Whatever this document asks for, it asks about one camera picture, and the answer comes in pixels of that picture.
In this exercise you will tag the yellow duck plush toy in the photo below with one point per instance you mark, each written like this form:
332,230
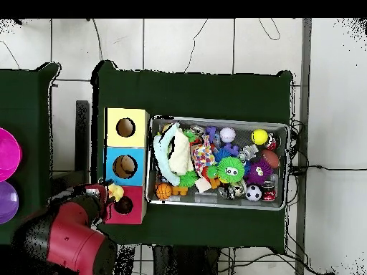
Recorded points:
117,191

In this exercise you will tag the mint waffle cloth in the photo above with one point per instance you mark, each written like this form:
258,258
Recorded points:
163,160

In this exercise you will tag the cream waffle cloth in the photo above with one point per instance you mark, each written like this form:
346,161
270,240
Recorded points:
179,154

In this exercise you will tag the colourful patterned cloth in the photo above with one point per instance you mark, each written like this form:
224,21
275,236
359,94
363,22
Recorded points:
202,154

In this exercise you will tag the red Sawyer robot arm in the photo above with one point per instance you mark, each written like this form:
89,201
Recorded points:
71,243

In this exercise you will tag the wooden box with three holes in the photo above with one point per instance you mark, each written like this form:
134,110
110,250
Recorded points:
126,114

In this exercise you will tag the small orange basketball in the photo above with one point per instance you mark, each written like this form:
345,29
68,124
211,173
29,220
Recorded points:
164,191

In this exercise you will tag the purple plastic bowl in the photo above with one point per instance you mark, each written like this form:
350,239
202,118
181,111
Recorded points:
7,203

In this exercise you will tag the magenta plastic bowl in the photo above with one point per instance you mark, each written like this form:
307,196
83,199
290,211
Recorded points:
8,154

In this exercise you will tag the dark green table cloth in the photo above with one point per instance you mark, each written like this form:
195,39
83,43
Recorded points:
215,94
28,100

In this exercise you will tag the green spiky googly-eyed ball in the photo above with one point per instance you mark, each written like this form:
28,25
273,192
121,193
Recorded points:
229,166

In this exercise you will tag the white baseball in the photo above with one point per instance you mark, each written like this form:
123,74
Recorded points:
228,134

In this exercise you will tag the small soccer ball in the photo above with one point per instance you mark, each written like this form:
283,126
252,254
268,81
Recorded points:
253,193

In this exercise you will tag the purple spiky googly-eyed toy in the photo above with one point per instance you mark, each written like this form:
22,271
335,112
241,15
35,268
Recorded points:
258,176

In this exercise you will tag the yellow ball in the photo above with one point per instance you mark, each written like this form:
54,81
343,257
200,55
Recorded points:
259,136

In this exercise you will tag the brown toy football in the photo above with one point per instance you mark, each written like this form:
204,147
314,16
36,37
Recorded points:
270,158

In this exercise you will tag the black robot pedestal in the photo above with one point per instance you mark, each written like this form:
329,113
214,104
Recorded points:
186,263

